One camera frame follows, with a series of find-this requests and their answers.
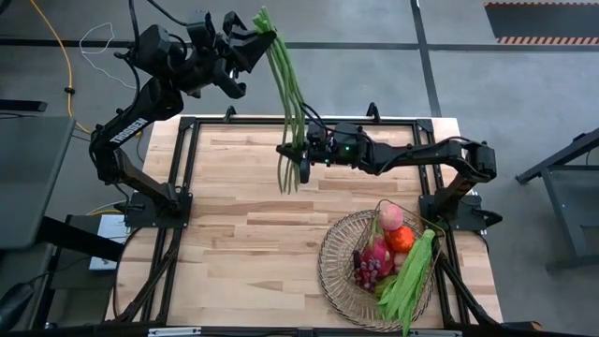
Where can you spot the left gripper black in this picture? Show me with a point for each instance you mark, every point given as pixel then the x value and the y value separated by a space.
pixel 206 70

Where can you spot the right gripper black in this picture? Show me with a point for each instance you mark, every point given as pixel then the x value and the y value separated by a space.
pixel 339 156

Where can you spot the long green bean bundle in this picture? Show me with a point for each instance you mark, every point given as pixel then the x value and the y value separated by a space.
pixel 281 84

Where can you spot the pink dragon fruit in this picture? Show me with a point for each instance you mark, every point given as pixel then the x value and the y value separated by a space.
pixel 376 255

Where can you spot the purple grape bunch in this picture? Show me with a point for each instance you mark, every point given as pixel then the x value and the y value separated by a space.
pixel 367 276

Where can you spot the green corn husk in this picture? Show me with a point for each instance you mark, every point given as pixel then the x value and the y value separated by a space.
pixel 409 276

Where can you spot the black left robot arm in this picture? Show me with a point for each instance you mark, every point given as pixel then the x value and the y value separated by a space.
pixel 135 124

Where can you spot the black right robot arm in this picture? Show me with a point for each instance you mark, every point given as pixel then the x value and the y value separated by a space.
pixel 421 152

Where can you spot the white box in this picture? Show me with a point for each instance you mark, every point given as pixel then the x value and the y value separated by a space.
pixel 110 229

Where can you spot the black flat bar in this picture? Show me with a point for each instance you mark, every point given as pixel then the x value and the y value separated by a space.
pixel 23 106

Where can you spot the black desk leg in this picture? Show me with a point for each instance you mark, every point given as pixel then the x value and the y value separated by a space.
pixel 79 238

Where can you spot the grey desk top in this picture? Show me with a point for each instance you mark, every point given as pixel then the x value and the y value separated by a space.
pixel 28 187

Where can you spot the black mat orange striped edge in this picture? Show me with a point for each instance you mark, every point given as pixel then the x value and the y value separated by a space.
pixel 543 21

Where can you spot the black rounded object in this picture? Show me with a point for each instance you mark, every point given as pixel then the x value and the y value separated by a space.
pixel 14 306

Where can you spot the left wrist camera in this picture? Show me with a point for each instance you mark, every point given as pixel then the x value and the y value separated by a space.
pixel 201 28

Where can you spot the black metal table frame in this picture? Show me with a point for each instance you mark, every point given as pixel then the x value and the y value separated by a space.
pixel 243 121

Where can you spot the silver metal bracket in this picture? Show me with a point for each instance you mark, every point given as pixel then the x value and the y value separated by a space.
pixel 435 333
pixel 175 332

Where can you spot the black desk leg frame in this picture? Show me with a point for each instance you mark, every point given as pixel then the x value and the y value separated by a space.
pixel 564 224

